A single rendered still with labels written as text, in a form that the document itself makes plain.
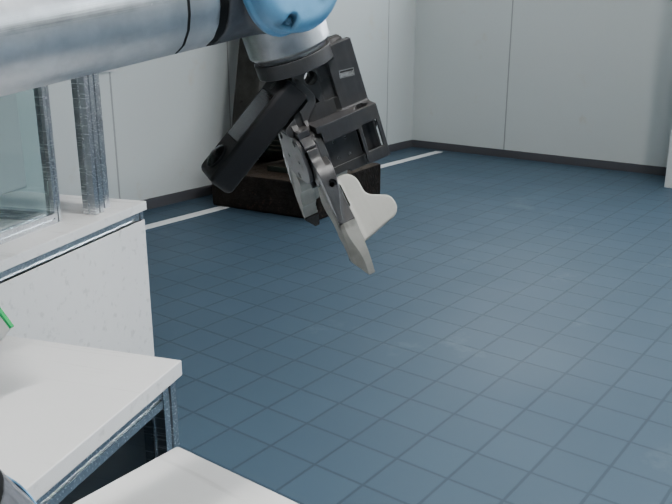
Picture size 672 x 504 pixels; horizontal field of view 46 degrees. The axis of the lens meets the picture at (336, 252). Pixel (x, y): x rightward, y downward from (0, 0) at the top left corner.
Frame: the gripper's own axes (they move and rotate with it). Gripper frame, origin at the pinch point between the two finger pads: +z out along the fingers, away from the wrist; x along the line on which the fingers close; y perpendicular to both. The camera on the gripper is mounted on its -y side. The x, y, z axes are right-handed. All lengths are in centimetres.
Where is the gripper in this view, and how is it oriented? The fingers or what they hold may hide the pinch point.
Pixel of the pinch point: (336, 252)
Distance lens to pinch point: 78.8
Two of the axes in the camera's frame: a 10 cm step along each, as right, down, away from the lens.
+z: 2.9, 8.5, 4.5
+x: -3.6, -3.3, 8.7
